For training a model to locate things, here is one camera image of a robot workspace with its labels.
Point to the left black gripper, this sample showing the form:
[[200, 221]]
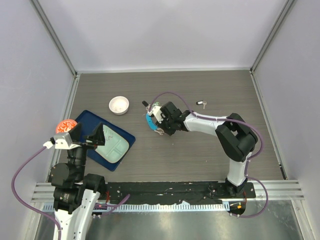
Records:
[[96, 136]]

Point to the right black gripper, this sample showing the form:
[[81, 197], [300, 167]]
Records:
[[169, 132]]

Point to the blue keyring with keys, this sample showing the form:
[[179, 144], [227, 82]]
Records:
[[150, 121]]

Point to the black tagged key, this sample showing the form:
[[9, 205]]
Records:
[[201, 103]]

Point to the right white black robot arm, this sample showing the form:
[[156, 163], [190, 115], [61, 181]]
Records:
[[237, 139]]

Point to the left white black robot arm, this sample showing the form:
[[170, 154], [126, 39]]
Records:
[[75, 193]]

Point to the dark blue tray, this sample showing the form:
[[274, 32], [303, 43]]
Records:
[[89, 122]]

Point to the orange patterned bowl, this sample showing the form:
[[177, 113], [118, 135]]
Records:
[[65, 126]]

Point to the pale green divided plate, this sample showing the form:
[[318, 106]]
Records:
[[115, 146]]

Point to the white round bowl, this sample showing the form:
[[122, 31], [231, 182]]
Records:
[[119, 105]]

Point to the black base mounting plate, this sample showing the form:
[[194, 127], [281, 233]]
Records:
[[175, 192]]

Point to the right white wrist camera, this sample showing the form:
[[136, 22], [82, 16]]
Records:
[[155, 112]]

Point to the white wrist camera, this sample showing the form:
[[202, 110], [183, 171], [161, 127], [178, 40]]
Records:
[[155, 112], [60, 141]]

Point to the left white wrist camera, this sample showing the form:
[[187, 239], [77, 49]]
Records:
[[60, 141]]

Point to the white slotted cable duct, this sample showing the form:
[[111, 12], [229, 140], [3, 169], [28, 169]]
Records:
[[183, 207]]

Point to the aluminium frame rail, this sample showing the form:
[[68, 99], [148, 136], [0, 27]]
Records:
[[276, 189]]

